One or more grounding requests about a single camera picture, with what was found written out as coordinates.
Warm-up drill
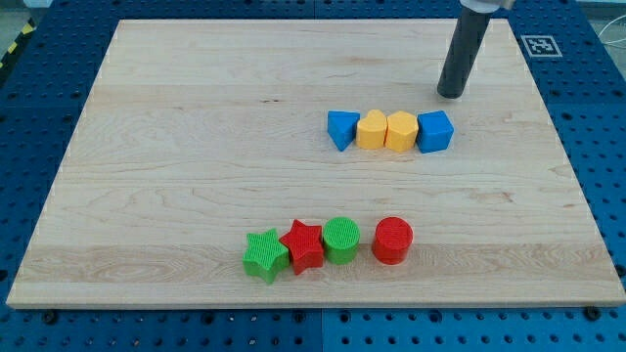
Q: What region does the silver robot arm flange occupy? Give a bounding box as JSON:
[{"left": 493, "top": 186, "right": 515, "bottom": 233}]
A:
[{"left": 460, "top": 0, "right": 515, "bottom": 14}]

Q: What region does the blue cube block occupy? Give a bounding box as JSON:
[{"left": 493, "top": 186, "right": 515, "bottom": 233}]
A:
[{"left": 417, "top": 110, "right": 454, "bottom": 154}]

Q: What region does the wooden board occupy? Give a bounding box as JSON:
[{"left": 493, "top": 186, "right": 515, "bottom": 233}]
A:
[{"left": 7, "top": 20, "right": 625, "bottom": 309}]

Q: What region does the blue triangle block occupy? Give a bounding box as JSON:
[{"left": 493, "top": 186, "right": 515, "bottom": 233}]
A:
[{"left": 327, "top": 110, "right": 360, "bottom": 152}]

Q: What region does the green cylinder block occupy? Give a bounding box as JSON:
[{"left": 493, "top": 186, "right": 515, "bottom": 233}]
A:
[{"left": 322, "top": 217, "right": 360, "bottom": 265}]

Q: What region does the red star block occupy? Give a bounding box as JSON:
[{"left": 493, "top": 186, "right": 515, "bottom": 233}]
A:
[{"left": 280, "top": 219, "right": 325, "bottom": 275}]

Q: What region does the yellow heart block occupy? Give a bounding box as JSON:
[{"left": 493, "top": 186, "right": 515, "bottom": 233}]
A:
[{"left": 356, "top": 110, "right": 387, "bottom": 150}]

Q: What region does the green star block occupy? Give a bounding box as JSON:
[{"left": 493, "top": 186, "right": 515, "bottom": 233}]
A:
[{"left": 242, "top": 228, "right": 291, "bottom": 285}]

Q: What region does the red cylinder block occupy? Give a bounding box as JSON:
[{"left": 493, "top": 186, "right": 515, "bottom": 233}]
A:
[{"left": 372, "top": 217, "right": 414, "bottom": 265}]

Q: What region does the yellow hexagon block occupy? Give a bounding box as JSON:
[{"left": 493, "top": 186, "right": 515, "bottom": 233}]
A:
[{"left": 384, "top": 110, "right": 419, "bottom": 153}]

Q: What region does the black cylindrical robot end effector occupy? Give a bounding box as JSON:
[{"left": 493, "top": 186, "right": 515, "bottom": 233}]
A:
[{"left": 437, "top": 6, "right": 491, "bottom": 99}]

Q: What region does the white fiducial marker tag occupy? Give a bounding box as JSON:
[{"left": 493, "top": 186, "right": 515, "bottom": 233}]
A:
[{"left": 521, "top": 35, "right": 562, "bottom": 58}]

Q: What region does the white cable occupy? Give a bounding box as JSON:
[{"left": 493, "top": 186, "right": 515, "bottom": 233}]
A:
[{"left": 597, "top": 13, "right": 626, "bottom": 51}]

